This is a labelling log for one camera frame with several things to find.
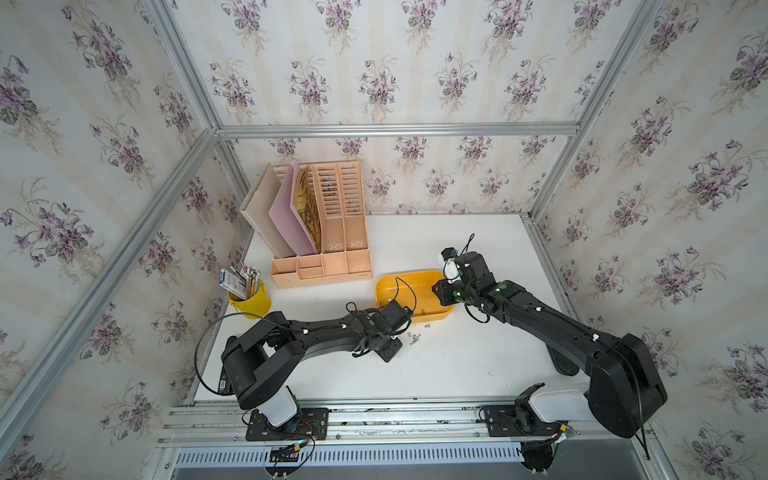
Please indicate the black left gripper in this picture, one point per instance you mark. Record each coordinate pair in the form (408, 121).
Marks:
(395, 350)

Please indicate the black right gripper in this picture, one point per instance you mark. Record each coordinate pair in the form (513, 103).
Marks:
(441, 292)

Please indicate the yellow plastic storage box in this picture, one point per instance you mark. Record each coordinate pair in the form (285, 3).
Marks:
(413, 290)

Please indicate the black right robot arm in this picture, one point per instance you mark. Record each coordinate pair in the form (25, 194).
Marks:
(625, 388)

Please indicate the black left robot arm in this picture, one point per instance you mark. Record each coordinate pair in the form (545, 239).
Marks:
(258, 362)

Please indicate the yellow pen cup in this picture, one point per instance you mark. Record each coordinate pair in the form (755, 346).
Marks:
(257, 306)

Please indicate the peach plastic desk organizer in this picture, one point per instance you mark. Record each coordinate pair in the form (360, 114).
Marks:
(345, 254)

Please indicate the patterned brown folder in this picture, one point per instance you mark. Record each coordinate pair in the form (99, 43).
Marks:
(306, 208)

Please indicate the pens in cup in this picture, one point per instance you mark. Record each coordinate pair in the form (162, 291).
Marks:
(241, 285)

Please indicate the pink folder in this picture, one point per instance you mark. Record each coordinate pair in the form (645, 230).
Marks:
(283, 214)

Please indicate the beige folder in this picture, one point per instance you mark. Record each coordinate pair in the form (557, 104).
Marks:
(255, 210)

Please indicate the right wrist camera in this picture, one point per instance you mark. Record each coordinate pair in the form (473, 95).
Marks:
(449, 268)

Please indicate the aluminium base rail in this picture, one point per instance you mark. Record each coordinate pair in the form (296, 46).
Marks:
(216, 434)

